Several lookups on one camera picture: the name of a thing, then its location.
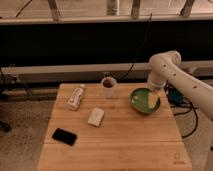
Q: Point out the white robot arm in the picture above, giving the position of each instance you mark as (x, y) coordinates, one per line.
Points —
(165, 68)

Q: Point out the translucent yellowish gripper tool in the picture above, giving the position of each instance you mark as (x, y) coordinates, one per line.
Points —
(152, 99)

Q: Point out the black smartphone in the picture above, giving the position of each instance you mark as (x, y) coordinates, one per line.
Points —
(64, 136)

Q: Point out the blue box on floor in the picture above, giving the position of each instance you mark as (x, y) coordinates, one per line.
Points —
(175, 97)

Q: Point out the green ceramic bowl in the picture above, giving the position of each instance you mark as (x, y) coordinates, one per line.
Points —
(139, 101)

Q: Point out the white mug with dark drink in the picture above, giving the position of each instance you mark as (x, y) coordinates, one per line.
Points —
(108, 86)

